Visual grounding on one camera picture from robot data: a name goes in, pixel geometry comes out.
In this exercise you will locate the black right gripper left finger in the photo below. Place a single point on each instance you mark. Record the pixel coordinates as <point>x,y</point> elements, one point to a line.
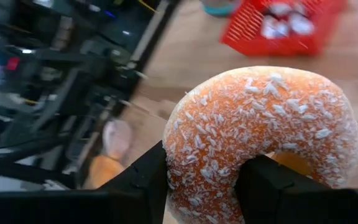
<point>145,186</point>

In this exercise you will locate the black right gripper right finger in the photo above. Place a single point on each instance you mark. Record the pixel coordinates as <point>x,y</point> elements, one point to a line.
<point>275,193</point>

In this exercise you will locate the orange-brown pastry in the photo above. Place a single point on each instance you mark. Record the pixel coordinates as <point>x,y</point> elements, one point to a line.
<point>104,171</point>

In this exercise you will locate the pale bread roll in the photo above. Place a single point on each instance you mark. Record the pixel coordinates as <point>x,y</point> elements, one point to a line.
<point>117,138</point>

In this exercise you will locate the sugared orange donut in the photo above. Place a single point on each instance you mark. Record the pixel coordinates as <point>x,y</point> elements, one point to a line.
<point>259,124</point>

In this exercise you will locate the small white tube brown cap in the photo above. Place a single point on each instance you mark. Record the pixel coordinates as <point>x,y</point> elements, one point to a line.
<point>273,28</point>

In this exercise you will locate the red plastic mesh basket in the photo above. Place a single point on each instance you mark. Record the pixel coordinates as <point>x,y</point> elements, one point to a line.
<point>244,34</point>

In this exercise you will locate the teal metal box grater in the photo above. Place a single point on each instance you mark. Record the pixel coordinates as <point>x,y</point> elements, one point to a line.
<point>219,9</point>

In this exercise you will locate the black aluminium table frame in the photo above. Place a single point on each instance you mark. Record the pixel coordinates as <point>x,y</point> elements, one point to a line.
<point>163,18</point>

